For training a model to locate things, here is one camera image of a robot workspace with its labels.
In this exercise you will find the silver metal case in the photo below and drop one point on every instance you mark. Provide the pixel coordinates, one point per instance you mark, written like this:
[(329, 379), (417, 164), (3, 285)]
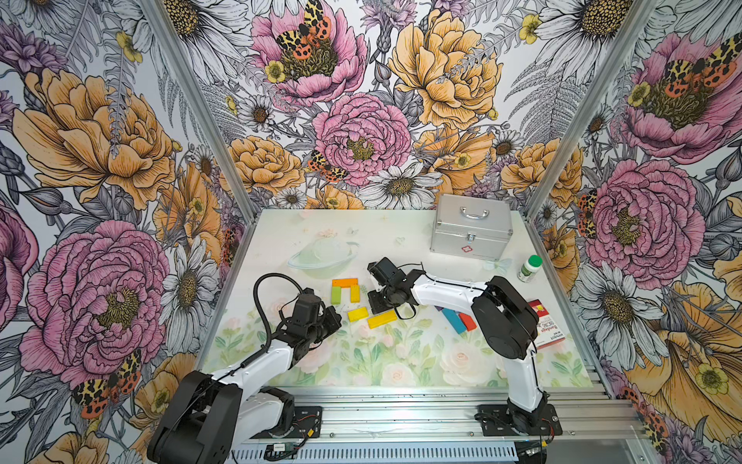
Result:
[(471, 227)]

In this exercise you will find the teal block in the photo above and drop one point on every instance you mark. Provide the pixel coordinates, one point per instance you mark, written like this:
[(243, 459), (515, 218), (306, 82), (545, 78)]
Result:
[(454, 320)]

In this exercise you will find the white green-capped bottle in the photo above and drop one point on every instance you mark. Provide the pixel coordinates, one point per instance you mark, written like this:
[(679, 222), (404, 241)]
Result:
[(530, 268)]

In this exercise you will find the aluminium rail frame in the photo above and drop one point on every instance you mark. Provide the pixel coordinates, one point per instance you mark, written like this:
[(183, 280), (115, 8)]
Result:
[(438, 425)]

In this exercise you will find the yellow small block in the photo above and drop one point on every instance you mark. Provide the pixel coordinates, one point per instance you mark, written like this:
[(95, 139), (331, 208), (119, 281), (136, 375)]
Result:
[(355, 294)]

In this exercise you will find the clear glass bowl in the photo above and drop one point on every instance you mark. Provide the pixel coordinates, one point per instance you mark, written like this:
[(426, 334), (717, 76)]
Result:
[(324, 258)]

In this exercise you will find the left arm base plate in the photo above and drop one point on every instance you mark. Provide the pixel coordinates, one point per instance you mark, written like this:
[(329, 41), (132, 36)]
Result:
[(307, 422)]

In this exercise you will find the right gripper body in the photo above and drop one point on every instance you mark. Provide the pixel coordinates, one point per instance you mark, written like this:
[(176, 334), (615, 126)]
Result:
[(383, 301)]

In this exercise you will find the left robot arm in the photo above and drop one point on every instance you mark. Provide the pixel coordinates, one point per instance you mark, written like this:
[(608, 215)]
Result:
[(209, 411)]

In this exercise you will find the red block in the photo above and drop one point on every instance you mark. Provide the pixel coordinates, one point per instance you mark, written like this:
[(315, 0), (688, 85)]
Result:
[(468, 322)]

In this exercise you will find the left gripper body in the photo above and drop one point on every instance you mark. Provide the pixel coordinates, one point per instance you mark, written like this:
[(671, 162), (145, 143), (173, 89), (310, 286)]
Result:
[(315, 331)]

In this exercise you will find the red bandage box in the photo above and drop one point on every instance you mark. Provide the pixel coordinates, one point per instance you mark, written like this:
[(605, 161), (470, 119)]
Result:
[(548, 331)]

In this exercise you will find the yellow long block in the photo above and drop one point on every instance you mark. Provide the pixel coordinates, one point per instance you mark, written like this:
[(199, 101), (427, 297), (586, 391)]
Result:
[(358, 314), (382, 319)]

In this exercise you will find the orange block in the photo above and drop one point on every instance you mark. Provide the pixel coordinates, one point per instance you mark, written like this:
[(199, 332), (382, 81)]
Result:
[(345, 282)]

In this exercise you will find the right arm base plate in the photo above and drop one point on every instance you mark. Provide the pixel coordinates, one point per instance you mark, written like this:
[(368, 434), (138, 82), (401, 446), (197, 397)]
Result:
[(507, 420)]

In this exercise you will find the lime green block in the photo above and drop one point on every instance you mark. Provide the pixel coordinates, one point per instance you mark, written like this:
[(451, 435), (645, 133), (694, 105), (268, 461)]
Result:
[(336, 296)]

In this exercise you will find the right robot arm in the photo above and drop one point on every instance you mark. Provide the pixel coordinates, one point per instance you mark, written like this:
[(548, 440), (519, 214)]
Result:
[(507, 321)]

